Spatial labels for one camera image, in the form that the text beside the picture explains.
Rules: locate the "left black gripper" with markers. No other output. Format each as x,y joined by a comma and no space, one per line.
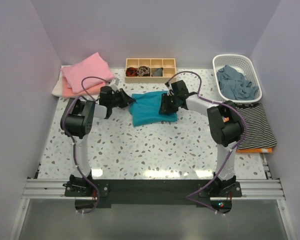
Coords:
126,100

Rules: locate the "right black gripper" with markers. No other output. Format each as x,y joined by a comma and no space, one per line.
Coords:
164,107

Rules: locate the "teal t shirt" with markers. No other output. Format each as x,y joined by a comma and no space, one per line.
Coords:
145,109

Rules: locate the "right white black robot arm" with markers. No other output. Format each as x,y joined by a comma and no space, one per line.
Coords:
226,125

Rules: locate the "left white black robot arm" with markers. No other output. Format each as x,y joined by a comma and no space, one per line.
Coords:
76,122

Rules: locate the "wooden compartment organizer box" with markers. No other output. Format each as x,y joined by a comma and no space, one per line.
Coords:
132,65

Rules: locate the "brown patterned scrunchie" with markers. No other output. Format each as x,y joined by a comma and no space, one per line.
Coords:
144,71

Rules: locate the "dark grey folded cloth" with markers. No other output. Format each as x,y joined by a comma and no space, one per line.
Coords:
157,72

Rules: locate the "pink folded t shirt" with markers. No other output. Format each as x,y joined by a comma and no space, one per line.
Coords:
93,66

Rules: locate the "white folded t shirt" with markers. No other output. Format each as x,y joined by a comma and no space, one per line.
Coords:
58,88

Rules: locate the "grey blue t shirt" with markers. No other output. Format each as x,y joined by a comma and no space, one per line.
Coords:
234,86

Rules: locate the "white plastic laundry basket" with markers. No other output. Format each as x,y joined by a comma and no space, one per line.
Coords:
243,65

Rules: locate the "black white striped shirt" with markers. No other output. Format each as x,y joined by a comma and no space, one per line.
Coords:
259,133

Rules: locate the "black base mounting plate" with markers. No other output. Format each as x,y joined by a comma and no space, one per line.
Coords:
104,193

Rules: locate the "orange white tie-dye shirt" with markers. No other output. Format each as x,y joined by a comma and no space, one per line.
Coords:
251,150

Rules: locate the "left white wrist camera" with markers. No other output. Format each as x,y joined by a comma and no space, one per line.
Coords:
115,84

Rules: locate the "aluminium extrusion rail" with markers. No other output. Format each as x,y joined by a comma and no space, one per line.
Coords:
251,189

